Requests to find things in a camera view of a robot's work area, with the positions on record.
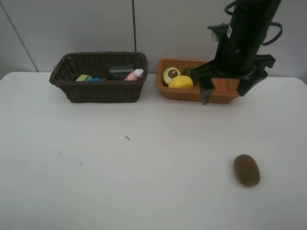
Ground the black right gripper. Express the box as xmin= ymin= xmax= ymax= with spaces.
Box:
xmin=190 ymin=55 xmax=275 ymax=105

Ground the dark green lime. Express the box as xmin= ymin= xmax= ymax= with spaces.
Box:
xmin=182 ymin=67 xmax=193 ymax=78

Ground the yellow lemon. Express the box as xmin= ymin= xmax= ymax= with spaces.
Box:
xmin=168 ymin=75 xmax=194 ymax=90

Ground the halved avocado with pit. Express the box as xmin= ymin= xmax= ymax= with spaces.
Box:
xmin=162 ymin=67 xmax=181 ymax=88

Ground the pink bottle white cap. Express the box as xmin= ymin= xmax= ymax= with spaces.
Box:
xmin=124 ymin=69 xmax=144 ymax=81

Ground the grey felt board eraser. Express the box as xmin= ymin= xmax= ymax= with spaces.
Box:
xmin=84 ymin=77 xmax=101 ymax=82

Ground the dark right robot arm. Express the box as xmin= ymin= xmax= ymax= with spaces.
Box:
xmin=191 ymin=0 xmax=283 ymax=104

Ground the orange wicker basket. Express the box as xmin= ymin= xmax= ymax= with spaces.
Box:
xmin=155 ymin=58 xmax=239 ymax=104

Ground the brown kiwi fruit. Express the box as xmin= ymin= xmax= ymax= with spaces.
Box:
xmin=234 ymin=154 xmax=260 ymax=187

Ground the black box in basket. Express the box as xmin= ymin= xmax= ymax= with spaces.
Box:
xmin=107 ymin=64 xmax=135 ymax=81

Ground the dark brown wicker basket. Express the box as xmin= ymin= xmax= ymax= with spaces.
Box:
xmin=49 ymin=52 xmax=148 ymax=104

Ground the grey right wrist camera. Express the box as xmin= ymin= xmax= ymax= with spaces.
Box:
xmin=207 ymin=23 xmax=229 ymax=42

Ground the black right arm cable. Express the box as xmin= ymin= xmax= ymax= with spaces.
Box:
xmin=224 ymin=0 xmax=283 ymax=46

